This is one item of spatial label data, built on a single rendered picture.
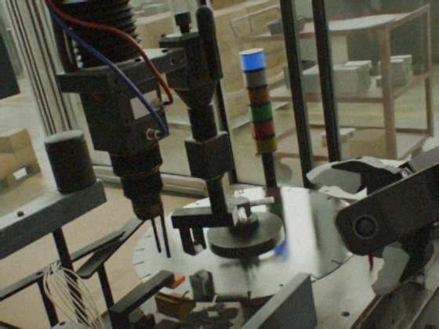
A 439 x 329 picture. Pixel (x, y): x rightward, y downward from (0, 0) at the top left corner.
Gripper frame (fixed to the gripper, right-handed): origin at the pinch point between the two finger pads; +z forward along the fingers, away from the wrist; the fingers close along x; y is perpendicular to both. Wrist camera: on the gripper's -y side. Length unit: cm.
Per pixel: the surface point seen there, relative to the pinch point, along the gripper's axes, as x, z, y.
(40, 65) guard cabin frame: 81, 101, 14
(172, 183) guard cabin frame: 30, 86, 27
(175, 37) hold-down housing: 27.3, -3.3, -8.2
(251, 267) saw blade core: 1.2, 11.9, -5.0
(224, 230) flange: 7.4, 19.0, -2.0
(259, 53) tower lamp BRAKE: 32.9, 22.3, 22.7
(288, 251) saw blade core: 0.6, 11.0, 0.6
